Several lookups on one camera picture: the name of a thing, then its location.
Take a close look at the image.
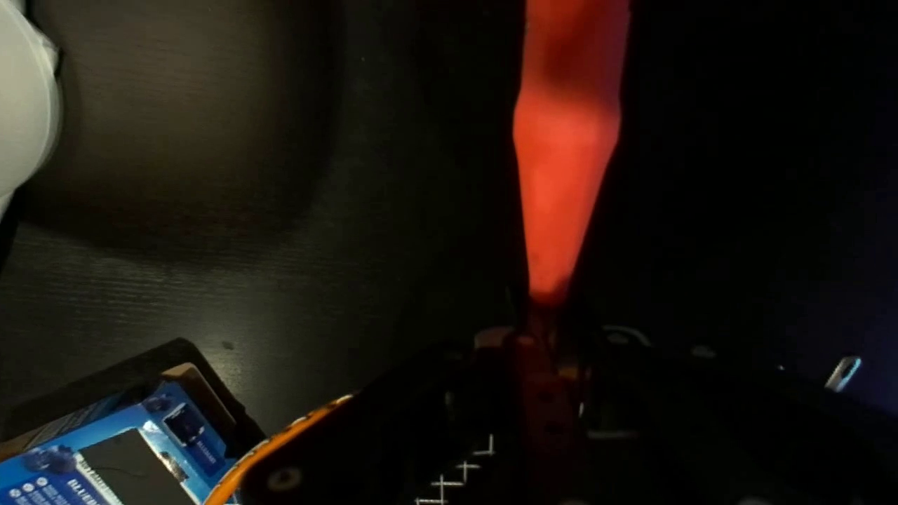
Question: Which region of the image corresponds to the blue card box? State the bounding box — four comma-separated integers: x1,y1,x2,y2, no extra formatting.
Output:
0,339,264,505

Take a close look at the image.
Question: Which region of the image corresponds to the frosted white plastic pitcher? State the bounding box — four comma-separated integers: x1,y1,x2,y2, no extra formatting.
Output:
0,0,62,217

